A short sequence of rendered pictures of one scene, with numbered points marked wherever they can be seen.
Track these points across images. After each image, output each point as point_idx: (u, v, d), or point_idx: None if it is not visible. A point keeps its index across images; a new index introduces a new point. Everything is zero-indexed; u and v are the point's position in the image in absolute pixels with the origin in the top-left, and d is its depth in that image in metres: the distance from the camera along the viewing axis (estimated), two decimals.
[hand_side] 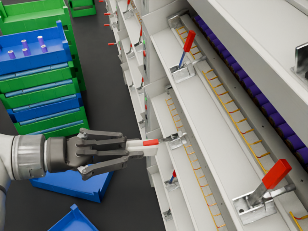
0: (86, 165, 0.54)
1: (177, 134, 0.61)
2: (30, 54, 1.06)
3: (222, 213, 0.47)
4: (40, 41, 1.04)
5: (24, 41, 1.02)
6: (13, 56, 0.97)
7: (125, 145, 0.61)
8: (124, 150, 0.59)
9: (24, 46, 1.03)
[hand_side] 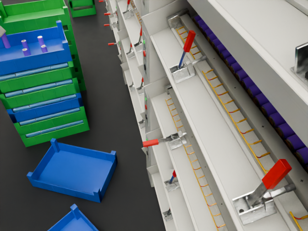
0: None
1: (177, 134, 0.61)
2: (30, 54, 1.06)
3: (222, 213, 0.47)
4: (40, 41, 1.04)
5: (24, 41, 1.02)
6: (4, 35, 0.92)
7: None
8: None
9: (24, 46, 1.03)
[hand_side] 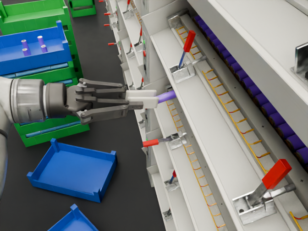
0: (85, 110, 0.54)
1: (177, 134, 0.61)
2: (30, 54, 1.06)
3: (222, 213, 0.47)
4: (40, 41, 1.04)
5: (24, 41, 1.02)
6: None
7: (125, 96, 0.61)
8: (124, 99, 0.58)
9: (24, 46, 1.03)
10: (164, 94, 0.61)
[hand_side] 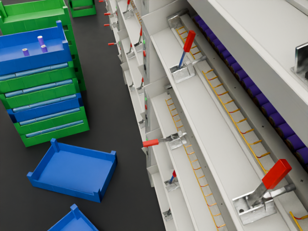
0: None
1: (177, 134, 0.61)
2: None
3: (222, 213, 0.47)
4: (40, 41, 1.04)
5: None
6: None
7: None
8: None
9: None
10: None
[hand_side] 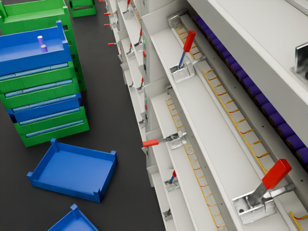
0: None
1: (177, 134, 0.61)
2: None
3: (222, 213, 0.47)
4: (40, 41, 1.04)
5: None
6: None
7: None
8: None
9: None
10: None
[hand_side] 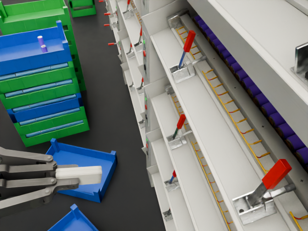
0: None
1: (184, 132, 0.62)
2: None
3: None
4: (40, 41, 1.04)
5: None
6: None
7: (56, 175, 0.43)
8: (49, 178, 0.40)
9: None
10: None
